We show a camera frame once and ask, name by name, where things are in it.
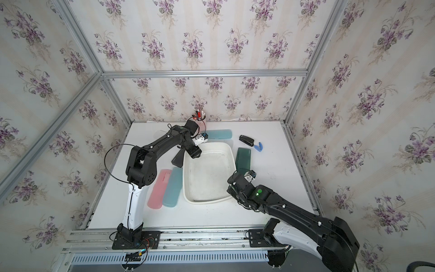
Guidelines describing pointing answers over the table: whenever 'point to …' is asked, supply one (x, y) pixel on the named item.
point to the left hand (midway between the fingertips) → (196, 151)
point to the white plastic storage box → (205, 178)
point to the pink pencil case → (158, 192)
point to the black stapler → (246, 140)
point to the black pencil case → (178, 159)
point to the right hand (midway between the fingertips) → (230, 189)
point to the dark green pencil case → (243, 162)
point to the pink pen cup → (200, 117)
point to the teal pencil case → (219, 134)
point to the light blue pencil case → (174, 187)
